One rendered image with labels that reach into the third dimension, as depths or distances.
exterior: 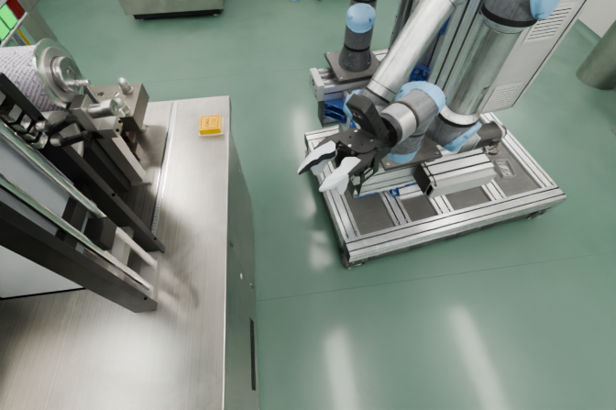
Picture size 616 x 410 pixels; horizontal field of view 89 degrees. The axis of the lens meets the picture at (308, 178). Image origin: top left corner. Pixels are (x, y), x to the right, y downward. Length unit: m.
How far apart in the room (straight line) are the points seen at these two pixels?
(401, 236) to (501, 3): 1.14
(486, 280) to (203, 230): 1.54
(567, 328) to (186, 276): 1.82
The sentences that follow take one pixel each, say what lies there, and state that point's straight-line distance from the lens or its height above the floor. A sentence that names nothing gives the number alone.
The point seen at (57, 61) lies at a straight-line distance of 0.87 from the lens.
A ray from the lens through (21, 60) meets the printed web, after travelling 0.87.
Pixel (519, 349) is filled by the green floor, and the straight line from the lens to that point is 1.96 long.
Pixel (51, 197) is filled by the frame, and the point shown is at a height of 1.26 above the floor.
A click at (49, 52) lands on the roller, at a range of 0.88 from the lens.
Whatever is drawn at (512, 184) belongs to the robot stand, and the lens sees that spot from 2.12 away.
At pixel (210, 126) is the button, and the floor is 0.92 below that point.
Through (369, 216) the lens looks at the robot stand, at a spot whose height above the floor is 0.21.
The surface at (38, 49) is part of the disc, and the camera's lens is 0.86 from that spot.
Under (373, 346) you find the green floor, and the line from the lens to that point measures 1.72.
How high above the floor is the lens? 1.68
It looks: 55 degrees down
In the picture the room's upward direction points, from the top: straight up
